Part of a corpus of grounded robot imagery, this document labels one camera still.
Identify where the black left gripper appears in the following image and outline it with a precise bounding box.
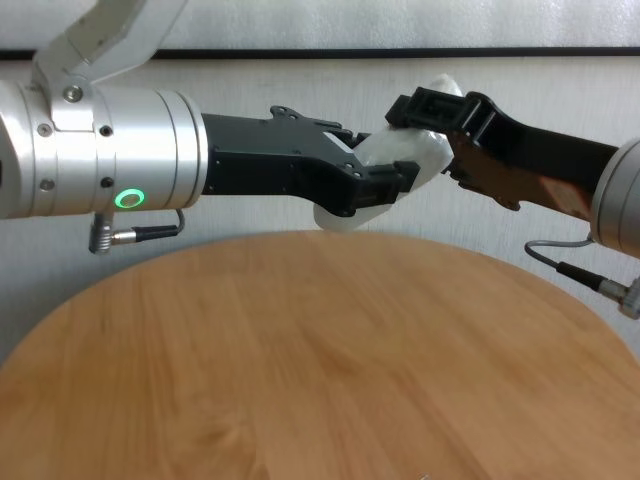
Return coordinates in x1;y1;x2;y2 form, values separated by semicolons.
200;104;421;218

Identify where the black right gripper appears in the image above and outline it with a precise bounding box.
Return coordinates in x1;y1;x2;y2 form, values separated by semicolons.
384;85;622;217

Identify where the white plastic-wrapped sandbag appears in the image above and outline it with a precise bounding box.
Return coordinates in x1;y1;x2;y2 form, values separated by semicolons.
312;73;464;234

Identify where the black wall rail strip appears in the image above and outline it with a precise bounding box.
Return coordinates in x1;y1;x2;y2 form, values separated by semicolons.
0;46;640;63

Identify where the right arm cable with plug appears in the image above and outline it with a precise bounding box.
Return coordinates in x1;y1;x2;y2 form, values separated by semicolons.
523;238;640;319

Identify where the arm cable with plug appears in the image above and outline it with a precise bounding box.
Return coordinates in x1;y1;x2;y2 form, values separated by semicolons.
88;207;187;256
523;238;640;319

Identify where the left arm cable with plug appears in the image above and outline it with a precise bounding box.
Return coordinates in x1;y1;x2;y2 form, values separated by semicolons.
88;207;187;256

